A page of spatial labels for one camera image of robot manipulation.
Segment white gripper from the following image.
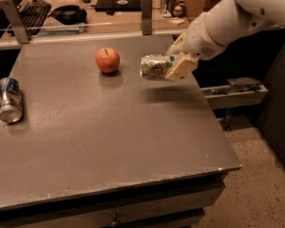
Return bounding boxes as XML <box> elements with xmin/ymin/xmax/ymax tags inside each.
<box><xmin>164</xmin><ymin>11</ymin><xmax>227</xmax><ymax>81</ymax></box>

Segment white green 7up can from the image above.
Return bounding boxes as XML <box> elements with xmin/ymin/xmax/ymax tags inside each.
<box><xmin>140</xmin><ymin>54</ymin><xmax>175</xmax><ymax>81</ymax></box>

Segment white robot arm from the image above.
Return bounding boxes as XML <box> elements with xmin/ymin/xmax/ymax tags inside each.
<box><xmin>164</xmin><ymin>0</ymin><xmax>285</xmax><ymax>81</ymax></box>

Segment red apple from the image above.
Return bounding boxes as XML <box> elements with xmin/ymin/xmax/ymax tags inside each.
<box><xmin>95</xmin><ymin>47</ymin><xmax>120</xmax><ymax>73</ymax></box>

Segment blue silver soda can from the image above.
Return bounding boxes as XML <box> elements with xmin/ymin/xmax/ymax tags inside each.
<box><xmin>0</xmin><ymin>77</ymin><xmax>23</xmax><ymax>124</ymax></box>

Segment small round jar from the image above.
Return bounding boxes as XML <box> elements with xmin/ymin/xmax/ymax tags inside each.
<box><xmin>172</xmin><ymin>5</ymin><xmax>184</xmax><ymax>18</ymax></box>

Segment cans on back desk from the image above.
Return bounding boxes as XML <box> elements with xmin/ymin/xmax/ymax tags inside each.
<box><xmin>161</xmin><ymin>0</ymin><xmax>177</xmax><ymax>17</ymax></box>

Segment grey shelf with tools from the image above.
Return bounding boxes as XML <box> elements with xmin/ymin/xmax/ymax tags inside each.
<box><xmin>201</xmin><ymin>77</ymin><xmax>268</xmax><ymax>109</ymax></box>

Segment black laptop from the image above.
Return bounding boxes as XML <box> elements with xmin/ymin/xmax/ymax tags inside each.
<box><xmin>95</xmin><ymin>0</ymin><xmax>142</xmax><ymax>11</ymax></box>

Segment black headphones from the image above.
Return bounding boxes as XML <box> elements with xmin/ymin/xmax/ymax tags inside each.
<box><xmin>49</xmin><ymin>5</ymin><xmax>87</xmax><ymax>25</ymax></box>

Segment grey drawer cabinet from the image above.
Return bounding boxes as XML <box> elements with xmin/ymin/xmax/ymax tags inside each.
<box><xmin>0</xmin><ymin>174</ymin><xmax>225</xmax><ymax>228</ymax></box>

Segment black keyboard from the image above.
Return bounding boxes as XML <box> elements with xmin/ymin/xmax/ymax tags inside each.
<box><xmin>19</xmin><ymin>0</ymin><xmax>51</xmax><ymax>35</ymax></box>

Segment metal bracket middle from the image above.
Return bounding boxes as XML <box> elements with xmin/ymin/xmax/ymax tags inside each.
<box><xmin>141</xmin><ymin>0</ymin><xmax>153</xmax><ymax>35</ymax></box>

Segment metal bracket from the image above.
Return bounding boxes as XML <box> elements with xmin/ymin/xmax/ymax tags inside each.
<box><xmin>141</xmin><ymin>0</ymin><xmax>153</xmax><ymax>35</ymax></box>
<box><xmin>0</xmin><ymin>0</ymin><xmax>30</xmax><ymax>44</ymax></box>

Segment metal bracket left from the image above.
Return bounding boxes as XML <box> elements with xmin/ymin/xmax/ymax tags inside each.
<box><xmin>0</xmin><ymin>0</ymin><xmax>30</xmax><ymax>44</ymax></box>

